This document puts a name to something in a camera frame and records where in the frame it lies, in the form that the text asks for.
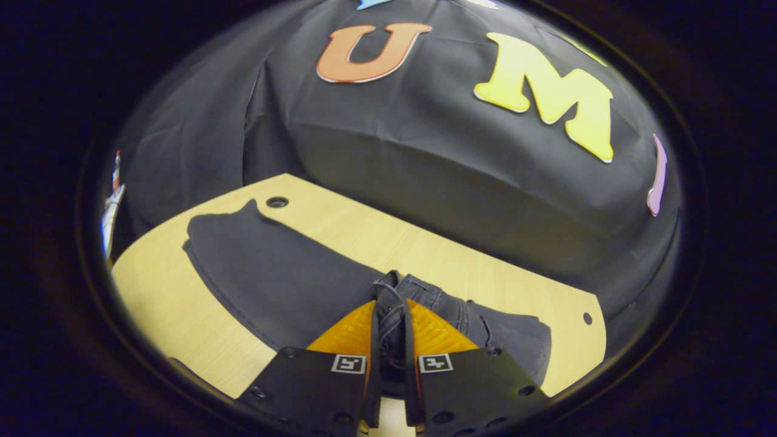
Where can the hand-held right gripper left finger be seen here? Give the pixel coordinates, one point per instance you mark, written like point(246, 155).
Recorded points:
point(373, 376)

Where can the black jeans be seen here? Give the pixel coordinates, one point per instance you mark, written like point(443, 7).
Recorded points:
point(273, 279)

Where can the black backdrop cloth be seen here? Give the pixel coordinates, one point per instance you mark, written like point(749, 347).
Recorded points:
point(455, 182)

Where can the white and red object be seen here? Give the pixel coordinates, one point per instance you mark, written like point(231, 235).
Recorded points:
point(112, 209)

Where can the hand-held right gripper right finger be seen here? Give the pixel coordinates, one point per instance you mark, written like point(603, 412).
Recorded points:
point(411, 388)

